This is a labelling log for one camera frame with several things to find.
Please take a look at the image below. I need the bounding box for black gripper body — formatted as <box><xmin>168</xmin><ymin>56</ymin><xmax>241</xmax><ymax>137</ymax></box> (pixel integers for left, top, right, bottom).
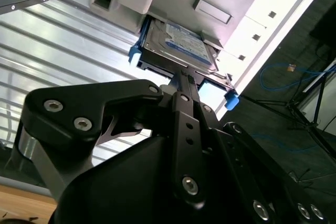
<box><xmin>49</xmin><ymin>134</ymin><xmax>246</xmax><ymax>224</ymax></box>

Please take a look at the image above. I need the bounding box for hard disk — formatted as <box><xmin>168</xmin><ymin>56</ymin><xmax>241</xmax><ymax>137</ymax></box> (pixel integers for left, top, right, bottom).
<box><xmin>128</xmin><ymin>15</ymin><xmax>241</xmax><ymax>112</ymax></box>

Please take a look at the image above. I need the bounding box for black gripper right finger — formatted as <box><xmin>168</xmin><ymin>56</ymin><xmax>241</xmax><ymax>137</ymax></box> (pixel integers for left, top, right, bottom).
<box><xmin>188</xmin><ymin>74</ymin><xmax>332</xmax><ymax>224</ymax></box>

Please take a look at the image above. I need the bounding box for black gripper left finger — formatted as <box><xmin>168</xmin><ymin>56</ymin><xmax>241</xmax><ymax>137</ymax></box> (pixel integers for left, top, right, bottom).
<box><xmin>5</xmin><ymin>70</ymin><xmax>208</xmax><ymax>208</ymax></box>

